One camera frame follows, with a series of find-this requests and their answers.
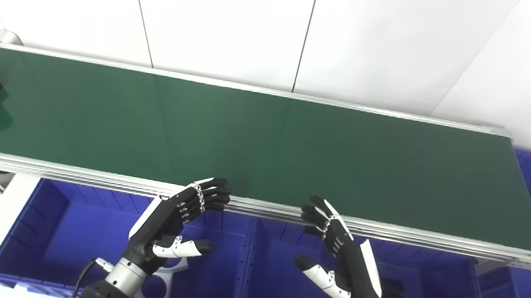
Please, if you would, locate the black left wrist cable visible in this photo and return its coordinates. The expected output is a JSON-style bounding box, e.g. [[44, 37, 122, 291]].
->
[[73, 256, 115, 298]]

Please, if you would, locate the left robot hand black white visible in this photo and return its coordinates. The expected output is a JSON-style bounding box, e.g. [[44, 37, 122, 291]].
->
[[121, 170, 233, 281]]

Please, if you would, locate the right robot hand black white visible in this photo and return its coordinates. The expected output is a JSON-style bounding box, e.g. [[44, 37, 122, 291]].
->
[[292, 195, 392, 298]]

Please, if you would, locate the green conveyor belt aluminium frame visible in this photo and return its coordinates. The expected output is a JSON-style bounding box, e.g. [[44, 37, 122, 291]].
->
[[0, 41, 531, 272]]

